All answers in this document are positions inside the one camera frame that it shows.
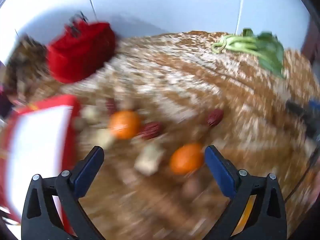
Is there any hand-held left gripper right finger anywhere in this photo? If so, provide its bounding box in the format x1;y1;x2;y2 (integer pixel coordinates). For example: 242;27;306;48
204;145;287;240

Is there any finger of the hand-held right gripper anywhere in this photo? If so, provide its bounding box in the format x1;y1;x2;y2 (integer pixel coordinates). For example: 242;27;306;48
286;99;318;137

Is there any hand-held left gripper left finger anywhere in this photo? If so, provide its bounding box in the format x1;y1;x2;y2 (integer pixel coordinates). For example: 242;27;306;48
21;145;105;240

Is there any brown longan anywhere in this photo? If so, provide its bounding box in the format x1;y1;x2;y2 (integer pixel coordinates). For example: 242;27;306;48
74;117;88;132
181;176;203;200

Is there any orange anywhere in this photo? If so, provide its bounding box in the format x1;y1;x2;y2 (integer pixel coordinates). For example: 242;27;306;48
169;144;203;175
109;110;141;140

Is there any ginger piece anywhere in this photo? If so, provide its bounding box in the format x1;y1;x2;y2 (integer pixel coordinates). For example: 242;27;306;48
96;129;115;149
81;105;100;124
134;144;165;177

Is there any red box with white inside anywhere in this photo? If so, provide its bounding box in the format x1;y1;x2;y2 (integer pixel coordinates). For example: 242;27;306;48
0;95;80;224

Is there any red date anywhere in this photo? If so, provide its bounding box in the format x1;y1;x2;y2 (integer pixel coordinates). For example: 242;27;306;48
206;109;224;128
137;121;164;140
105;99;118;114

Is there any green leafy vegetable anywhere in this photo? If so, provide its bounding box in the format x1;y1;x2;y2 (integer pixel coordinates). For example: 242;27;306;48
211;29;285;78

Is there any brown velvet blanket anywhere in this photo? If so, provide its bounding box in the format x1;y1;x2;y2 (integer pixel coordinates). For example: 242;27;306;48
0;30;318;240

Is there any brown patterned cloth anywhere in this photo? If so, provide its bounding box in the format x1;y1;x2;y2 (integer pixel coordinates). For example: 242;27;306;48
5;35;50;100

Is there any white cable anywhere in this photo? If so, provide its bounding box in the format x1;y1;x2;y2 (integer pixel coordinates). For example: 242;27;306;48
235;0;245;34

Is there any red velvet drawstring bag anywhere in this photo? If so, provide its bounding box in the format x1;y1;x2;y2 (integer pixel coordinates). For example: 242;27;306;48
46;11;118;84

